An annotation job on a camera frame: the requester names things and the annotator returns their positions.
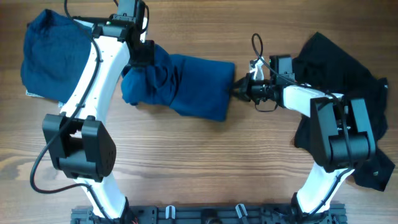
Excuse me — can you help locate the blue polo shirt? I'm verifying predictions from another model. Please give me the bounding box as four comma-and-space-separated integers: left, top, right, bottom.
121, 45, 235, 122

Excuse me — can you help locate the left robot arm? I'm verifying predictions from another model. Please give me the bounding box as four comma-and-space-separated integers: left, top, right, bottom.
42, 0, 154, 223

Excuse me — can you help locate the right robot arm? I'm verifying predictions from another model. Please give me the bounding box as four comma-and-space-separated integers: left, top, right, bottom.
231, 55, 376, 220

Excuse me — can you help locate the black shirt with logo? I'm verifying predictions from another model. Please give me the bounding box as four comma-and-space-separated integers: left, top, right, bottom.
292, 32, 396, 192

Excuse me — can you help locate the folded blue shirt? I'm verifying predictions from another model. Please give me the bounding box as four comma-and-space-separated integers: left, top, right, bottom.
21, 9, 94, 103

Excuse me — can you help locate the left black cable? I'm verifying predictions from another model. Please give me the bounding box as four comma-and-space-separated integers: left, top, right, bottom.
29, 0, 119, 224

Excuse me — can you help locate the black cable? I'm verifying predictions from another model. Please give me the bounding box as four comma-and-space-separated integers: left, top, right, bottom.
251, 32, 354, 218
29, 0, 119, 224

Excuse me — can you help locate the right black cable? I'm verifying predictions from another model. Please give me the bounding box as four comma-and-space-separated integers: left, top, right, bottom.
251, 32, 354, 218

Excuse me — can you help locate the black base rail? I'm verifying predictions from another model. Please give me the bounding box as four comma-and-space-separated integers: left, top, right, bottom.
70, 203, 348, 224

